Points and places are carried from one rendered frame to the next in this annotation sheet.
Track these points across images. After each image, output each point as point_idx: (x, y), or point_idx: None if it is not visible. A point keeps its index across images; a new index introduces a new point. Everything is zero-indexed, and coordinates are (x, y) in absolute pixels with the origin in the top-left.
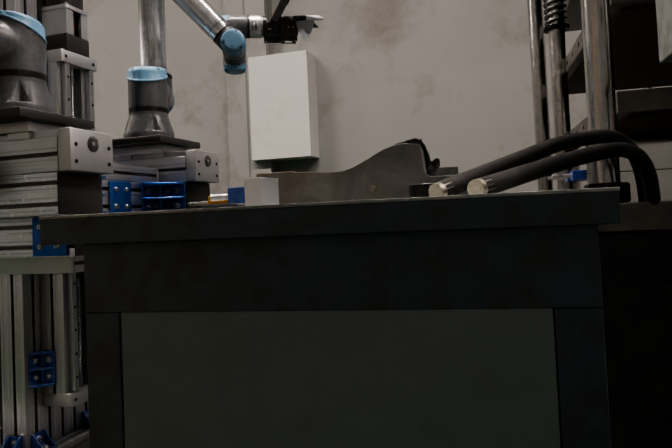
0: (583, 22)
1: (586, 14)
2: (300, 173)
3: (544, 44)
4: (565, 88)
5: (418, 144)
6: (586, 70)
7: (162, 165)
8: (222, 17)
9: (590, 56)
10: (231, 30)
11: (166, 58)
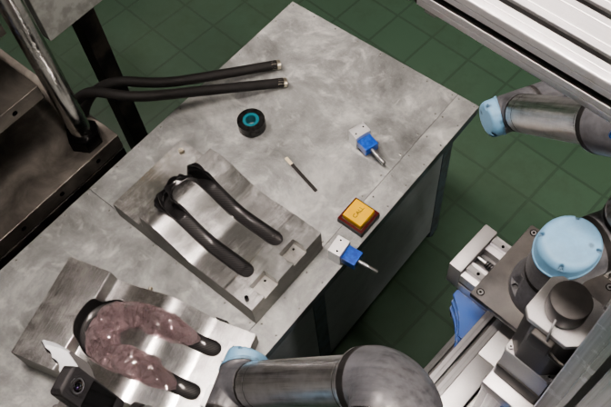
0: (45, 49)
1: (44, 42)
2: (289, 211)
3: None
4: None
5: (210, 148)
6: (60, 77)
7: None
8: (253, 364)
9: (57, 65)
10: (249, 348)
11: None
